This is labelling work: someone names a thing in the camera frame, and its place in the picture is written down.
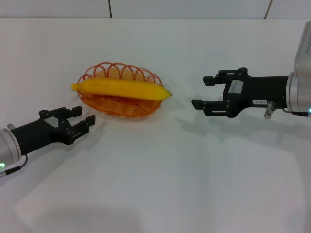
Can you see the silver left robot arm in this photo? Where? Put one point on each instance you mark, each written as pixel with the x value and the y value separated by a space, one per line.
pixel 8 148

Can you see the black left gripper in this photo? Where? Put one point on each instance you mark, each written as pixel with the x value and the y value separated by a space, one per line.
pixel 36 136

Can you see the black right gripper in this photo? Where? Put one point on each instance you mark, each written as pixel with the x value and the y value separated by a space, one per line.
pixel 264 89

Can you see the yellow banana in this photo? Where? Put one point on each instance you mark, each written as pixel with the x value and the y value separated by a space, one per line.
pixel 121 88

